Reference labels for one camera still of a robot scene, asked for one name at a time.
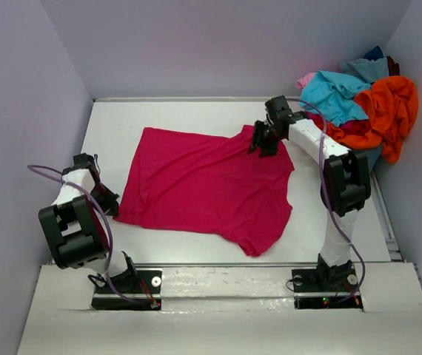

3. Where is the magenta t-shirt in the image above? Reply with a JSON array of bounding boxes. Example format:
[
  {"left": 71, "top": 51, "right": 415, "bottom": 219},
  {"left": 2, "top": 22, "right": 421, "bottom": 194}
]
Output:
[{"left": 114, "top": 125, "right": 294, "bottom": 257}]

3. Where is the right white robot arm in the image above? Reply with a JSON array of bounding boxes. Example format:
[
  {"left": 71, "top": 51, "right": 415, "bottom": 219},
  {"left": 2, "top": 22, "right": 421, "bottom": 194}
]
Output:
[{"left": 249, "top": 118, "right": 371, "bottom": 294}]

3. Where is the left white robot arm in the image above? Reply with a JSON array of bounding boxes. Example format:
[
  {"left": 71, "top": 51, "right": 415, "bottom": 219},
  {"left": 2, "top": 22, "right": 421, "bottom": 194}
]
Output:
[{"left": 38, "top": 168, "right": 139, "bottom": 293}]

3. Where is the pink t-shirt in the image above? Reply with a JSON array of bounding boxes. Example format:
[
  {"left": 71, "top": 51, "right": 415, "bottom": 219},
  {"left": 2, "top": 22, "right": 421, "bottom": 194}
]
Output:
[{"left": 295, "top": 72, "right": 316, "bottom": 90}]

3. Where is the cyan t-shirt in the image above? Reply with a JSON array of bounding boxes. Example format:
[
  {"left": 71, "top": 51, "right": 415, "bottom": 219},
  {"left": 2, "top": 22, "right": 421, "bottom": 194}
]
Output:
[{"left": 300, "top": 71, "right": 371, "bottom": 127}]

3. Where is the red t-shirt in pile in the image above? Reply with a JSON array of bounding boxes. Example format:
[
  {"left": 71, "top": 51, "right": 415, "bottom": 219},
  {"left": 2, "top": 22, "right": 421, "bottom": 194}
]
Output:
[{"left": 339, "top": 120, "right": 370, "bottom": 136}]

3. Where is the slate blue t-shirt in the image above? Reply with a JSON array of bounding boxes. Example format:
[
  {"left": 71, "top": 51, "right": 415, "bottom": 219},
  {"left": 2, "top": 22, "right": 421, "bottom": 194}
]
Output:
[{"left": 364, "top": 143, "right": 383, "bottom": 172}]

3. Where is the grey-blue t-shirt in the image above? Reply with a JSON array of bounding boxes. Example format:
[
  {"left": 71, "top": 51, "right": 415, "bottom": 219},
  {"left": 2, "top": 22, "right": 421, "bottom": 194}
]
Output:
[{"left": 339, "top": 58, "right": 389, "bottom": 84}]

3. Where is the orange t-shirt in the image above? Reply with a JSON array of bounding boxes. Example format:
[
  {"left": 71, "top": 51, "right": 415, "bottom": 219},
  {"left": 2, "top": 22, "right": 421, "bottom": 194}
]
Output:
[{"left": 327, "top": 75, "right": 419, "bottom": 164}]

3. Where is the dark blue t-shirt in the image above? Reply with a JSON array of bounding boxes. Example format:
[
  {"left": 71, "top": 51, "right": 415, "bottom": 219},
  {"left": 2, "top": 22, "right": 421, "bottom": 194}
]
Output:
[{"left": 363, "top": 46, "right": 384, "bottom": 61}]

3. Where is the maroon t-shirt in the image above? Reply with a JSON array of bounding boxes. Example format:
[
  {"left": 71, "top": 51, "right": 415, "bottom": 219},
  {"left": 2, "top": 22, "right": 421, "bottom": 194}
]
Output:
[{"left": 386, "top": 55, "right": 401, "bottom": 76}]

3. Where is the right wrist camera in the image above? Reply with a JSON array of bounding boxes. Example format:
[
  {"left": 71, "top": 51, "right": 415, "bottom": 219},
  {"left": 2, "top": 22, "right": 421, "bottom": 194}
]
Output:
[{"left": 264, "top": 95, "right": 309, "bottom": 126}]

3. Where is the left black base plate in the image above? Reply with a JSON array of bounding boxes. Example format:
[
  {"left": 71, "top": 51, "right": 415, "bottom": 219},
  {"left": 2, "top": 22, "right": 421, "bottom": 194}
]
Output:
[{"left": 87, "top": 268, "right": 163, "bottom": 311}]

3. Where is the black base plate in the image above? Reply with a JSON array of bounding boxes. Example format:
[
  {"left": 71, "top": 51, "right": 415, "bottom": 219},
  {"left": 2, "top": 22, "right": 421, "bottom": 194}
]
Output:
[
  {"left": 87, "top": 268, "right": 163, "bottom": 311},
  {"left": 286, "top": 268, "right": 364, "bottom": 310}
]

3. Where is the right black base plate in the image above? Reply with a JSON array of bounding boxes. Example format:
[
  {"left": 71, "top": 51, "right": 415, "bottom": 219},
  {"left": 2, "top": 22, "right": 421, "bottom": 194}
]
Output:
[{"left": 286, "top": 268, "right": 364, "bottom": 310}]

